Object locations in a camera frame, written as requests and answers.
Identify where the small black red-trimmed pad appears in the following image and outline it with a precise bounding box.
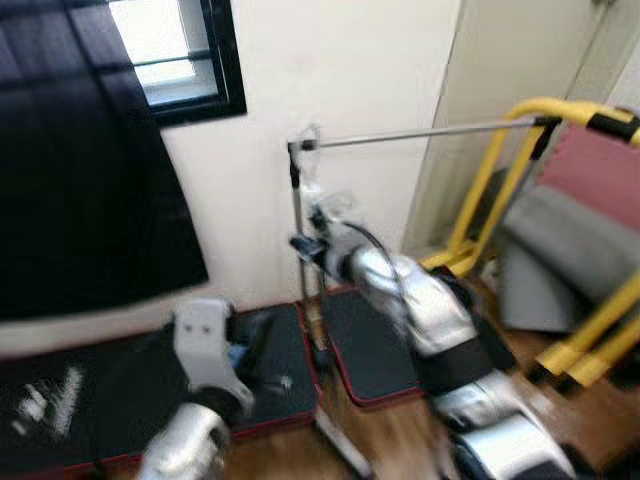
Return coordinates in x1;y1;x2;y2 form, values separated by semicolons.
320;285;441;409

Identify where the pink foam mat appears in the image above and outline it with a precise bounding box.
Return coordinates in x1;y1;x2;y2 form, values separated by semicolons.
540;125;640;231

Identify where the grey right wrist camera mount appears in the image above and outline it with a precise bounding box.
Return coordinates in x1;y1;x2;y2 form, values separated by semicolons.
305;190;361;251

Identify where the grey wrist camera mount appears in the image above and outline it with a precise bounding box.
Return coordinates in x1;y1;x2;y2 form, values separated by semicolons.
305;190;361;251
172;298;256;411

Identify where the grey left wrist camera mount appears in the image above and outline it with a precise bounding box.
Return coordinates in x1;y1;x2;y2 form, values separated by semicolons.
172;298;256;411

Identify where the dark hanging curtain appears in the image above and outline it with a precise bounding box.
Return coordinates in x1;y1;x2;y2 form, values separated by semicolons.
0;0;211;323

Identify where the black framed window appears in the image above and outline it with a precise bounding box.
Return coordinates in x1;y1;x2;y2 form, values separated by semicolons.
105;0;248;128

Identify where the yellow tubular metal frame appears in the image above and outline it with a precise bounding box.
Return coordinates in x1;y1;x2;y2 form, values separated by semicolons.
420;97;640;391

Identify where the grey folded cushion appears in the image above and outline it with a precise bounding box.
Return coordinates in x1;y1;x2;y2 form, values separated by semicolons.
497;185;640;333

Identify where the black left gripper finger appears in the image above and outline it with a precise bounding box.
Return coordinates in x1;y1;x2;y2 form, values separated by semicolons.
248;310;278;363

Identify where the grey metal clothes rack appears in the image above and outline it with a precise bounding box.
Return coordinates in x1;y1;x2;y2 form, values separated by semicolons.
287;117;563;236

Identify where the large black red-trimmed pad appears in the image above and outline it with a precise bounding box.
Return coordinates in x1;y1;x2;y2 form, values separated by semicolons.
0;303;321;476

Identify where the beige door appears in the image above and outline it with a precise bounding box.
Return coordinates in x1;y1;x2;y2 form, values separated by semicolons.
400;0;640;256

